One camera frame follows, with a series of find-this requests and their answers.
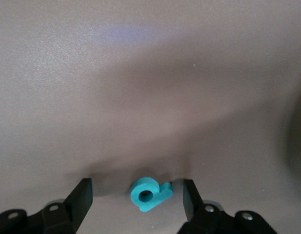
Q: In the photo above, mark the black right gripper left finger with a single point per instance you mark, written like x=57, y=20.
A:
x=78, y=204

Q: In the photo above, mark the teal foam letter p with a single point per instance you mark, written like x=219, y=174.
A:
x=162, y=195

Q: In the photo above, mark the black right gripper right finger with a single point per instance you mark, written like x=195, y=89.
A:
x=193, y=207

